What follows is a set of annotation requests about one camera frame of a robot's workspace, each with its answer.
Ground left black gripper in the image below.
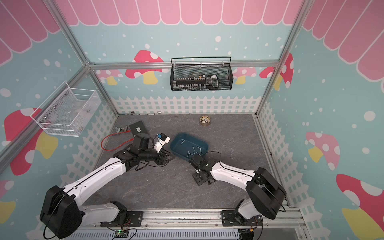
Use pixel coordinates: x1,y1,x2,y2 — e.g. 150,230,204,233
139,146,176,165

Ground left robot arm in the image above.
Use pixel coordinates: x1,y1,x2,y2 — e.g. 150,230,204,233
40,133,170,239

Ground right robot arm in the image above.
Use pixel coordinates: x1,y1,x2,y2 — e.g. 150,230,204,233
189,155,287,220

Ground teal plastic storage box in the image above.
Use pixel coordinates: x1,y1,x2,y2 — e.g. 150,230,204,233
170,133,209,162

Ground black power adapter box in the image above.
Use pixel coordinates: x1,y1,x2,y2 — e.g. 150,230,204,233
129,121,149,137

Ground brown tape roll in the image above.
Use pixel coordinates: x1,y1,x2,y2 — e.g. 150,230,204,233
199,116,212,127

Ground small green circuit board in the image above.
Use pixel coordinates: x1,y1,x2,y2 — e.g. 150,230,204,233
114,230,129,239

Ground items in black basket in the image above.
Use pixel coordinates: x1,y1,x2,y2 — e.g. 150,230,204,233
170,75,220,91

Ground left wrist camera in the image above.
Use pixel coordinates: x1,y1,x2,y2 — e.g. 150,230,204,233
154,133,171,153

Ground red cable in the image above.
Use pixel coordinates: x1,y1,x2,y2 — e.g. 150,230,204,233
100,129,136,152

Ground silver metal bracket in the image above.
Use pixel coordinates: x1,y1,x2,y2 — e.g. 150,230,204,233
115,126,130,135

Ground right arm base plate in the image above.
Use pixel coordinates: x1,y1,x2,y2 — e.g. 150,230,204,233
219,210,262,228

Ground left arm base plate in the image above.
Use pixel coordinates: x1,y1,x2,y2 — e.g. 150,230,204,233
101,211,144,228

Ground black wire mesh basket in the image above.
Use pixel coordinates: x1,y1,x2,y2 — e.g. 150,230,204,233
170,57,234,92

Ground white wire basket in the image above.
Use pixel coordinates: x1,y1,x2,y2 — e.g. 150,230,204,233
30,82,102,137

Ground aluminium front rail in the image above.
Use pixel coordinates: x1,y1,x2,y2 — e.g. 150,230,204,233
79,208,307,232

